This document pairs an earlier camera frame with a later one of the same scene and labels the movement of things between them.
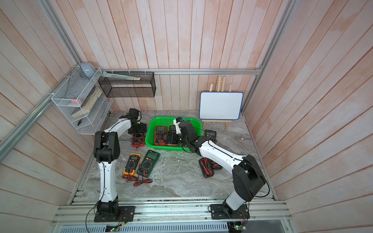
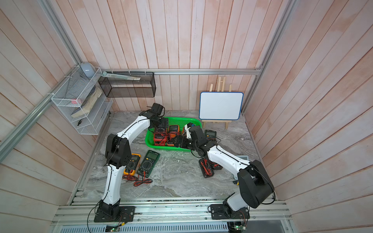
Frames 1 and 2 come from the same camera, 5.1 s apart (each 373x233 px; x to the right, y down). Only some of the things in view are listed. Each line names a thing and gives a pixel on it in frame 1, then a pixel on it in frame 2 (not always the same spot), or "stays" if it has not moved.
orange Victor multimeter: [172, 136] stays
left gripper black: [143, 129] -> [164, 124]
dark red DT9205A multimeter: [138, 140] -> [160, 136]
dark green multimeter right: [210, 135] stays
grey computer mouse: [88, 69] stays
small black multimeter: [215, 166] stays
